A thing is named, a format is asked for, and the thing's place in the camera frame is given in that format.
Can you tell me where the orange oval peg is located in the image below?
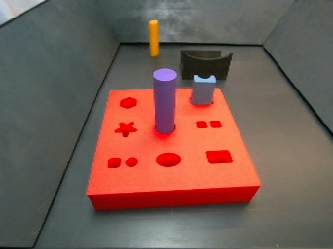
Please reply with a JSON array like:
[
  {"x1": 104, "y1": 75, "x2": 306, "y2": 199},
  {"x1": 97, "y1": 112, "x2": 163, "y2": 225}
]
[{"x1": 148, "y1": 19, "x2": 159, "y2": 57}]

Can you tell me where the red shape sorting board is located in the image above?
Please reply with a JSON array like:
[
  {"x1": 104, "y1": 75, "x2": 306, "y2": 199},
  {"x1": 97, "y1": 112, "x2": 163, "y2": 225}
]
[{"x1": 85, "y1": 89, "x2": 262, "y2": 210}]

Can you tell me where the blue notched block peg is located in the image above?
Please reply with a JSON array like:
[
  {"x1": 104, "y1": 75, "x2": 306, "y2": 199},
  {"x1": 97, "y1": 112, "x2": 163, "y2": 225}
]
[{"x1": 191, "y1": 75, "x2": 215, "y2": 105}]

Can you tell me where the purple cylinder peg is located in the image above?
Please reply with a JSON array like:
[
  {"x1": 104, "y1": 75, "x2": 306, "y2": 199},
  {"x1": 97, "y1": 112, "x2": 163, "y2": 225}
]
[{"x1": 153, "y1": 68, "x2": 176, "y2": 134}]

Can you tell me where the black curved holder bracket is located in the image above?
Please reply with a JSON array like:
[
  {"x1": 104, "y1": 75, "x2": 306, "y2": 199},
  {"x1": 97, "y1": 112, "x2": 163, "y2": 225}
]
[{"x1": 180, "y1": 50, "x2": 232, "y2": 80}]

